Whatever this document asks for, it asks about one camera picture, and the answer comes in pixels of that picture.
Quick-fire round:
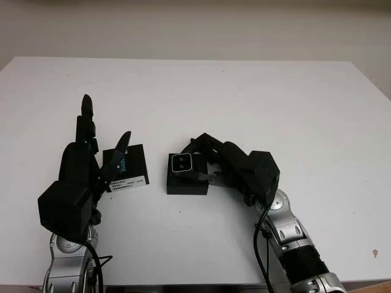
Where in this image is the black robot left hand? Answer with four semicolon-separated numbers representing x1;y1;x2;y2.
57;94;133;226

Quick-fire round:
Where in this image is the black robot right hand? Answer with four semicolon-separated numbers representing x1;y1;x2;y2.
175;132;255;206

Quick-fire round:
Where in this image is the small silver depth camera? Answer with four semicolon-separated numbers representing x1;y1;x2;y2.
170;153;194;174

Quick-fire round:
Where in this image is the black RealSense camera box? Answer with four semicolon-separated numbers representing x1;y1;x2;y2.
102;143;150;193

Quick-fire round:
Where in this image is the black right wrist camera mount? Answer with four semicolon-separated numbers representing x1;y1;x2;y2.
247;150;281;210

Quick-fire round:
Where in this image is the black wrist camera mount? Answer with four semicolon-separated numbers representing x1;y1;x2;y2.
247;150;281;210
37;179;94;242

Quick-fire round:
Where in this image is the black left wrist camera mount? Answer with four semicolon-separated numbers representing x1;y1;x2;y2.
37;179;94;242

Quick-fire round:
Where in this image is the black camera box base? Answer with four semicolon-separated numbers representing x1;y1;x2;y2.
166;153;210;196

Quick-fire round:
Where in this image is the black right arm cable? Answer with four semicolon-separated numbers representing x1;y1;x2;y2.
253;204;276;293

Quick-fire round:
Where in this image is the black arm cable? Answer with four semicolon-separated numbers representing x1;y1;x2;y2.
82;237;114;293
253;204;276;293

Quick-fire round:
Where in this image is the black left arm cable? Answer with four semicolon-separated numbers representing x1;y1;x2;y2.
82;237;114;293

